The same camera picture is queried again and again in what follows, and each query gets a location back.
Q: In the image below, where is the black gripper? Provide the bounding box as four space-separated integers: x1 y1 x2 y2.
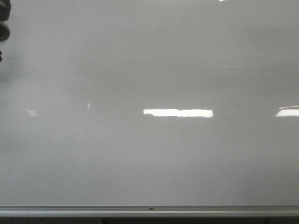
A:
0 0 12 63

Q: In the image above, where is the white whiteboard with aluminium frame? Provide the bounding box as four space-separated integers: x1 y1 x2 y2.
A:
0 0 299 217

